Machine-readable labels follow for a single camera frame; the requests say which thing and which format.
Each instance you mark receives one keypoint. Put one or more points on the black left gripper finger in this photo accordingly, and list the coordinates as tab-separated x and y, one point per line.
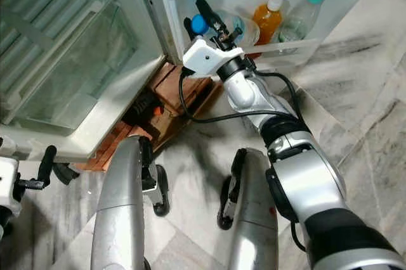
47	165

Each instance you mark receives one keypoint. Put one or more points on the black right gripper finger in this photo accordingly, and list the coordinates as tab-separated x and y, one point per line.
209	15
190	30

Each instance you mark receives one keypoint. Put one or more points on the clear bottle with blue cap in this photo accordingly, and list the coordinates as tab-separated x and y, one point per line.
199	25

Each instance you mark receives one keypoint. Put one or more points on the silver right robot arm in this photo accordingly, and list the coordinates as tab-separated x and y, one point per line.
311	187

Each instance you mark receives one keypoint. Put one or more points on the wooden fridge stand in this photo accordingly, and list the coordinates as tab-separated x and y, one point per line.
181	92

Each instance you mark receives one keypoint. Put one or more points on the white fridge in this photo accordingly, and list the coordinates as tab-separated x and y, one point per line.
111	108

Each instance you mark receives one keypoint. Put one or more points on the clear fridge crisper drawer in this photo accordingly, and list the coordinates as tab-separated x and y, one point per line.
63	48

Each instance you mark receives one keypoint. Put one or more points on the orange juice bottle white cap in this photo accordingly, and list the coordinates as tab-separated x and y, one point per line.
268	23

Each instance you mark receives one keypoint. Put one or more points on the clear bottle with teal cap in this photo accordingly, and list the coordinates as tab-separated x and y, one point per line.
298	19

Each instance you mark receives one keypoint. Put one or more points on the silver left robot leg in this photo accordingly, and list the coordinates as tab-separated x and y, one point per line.
114	206

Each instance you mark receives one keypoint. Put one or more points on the silver robot leg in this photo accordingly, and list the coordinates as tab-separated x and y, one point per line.
114	206
254	219

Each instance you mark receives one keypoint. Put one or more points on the silver right robot leg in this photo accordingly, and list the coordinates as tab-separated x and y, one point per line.
254	219

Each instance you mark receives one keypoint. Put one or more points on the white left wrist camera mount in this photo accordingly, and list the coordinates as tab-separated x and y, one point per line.
9	184

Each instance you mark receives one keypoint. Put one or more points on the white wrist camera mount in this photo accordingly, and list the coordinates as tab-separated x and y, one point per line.
208	59
9	184

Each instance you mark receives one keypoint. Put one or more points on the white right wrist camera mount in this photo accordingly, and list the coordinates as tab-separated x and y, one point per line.
208	59

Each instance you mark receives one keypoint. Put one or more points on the black fridge foot bracket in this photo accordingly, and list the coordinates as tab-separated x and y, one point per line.
141	115

